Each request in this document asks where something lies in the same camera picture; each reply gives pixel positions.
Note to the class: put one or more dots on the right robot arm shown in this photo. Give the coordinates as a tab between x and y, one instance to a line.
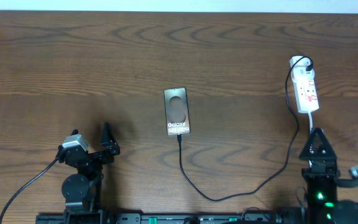
323	206

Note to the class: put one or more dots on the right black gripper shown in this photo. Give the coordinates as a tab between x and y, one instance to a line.
329	159

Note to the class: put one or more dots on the white power strip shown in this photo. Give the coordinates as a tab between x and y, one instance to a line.
302	76

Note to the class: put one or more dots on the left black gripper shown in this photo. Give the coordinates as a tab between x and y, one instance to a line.
109	143

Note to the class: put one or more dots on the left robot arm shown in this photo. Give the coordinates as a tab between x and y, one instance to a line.
82	190

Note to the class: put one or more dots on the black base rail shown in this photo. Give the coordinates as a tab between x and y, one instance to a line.
136	218

